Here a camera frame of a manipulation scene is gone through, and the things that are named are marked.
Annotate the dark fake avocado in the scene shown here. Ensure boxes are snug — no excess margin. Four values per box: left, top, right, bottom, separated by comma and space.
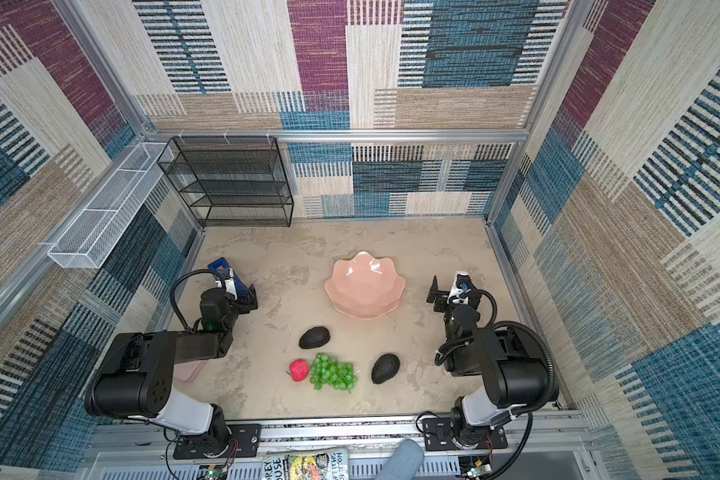
298, 326, 331, 350
371, 353, 401, 385

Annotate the green fake grape bunch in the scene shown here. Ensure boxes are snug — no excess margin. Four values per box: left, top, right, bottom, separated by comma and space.
309, 353, 358, 392

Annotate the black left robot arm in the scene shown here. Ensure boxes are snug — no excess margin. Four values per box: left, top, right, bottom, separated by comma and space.
84, 267, 261, 464

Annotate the pink container under arm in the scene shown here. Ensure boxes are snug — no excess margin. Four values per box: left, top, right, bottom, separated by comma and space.
173, 360, 206, 383

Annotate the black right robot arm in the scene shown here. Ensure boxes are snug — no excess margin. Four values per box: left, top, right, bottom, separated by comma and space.
415, 272, 559, 451

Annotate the pink scalloped fruit bowl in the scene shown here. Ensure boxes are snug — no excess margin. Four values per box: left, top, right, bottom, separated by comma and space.
324, 251, 406, 320

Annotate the printed snack bag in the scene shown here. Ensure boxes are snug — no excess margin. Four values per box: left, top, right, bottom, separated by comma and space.
260, 448, 349, 480

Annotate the black wire shelf rack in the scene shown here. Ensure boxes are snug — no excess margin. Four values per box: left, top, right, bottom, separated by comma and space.
157, 136, 294, 228

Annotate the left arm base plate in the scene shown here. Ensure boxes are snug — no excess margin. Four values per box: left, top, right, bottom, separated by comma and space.
172, 423, 262, 461

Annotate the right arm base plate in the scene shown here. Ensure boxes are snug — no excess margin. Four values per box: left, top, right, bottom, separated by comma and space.
415, 415, 508, 451

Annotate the white mesh wall basket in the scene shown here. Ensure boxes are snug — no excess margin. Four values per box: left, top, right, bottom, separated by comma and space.
47, 142, 165, 269

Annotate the grey cylindrical padded handle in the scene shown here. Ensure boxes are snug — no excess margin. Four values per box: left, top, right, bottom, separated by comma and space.
375, 439, 425, 480

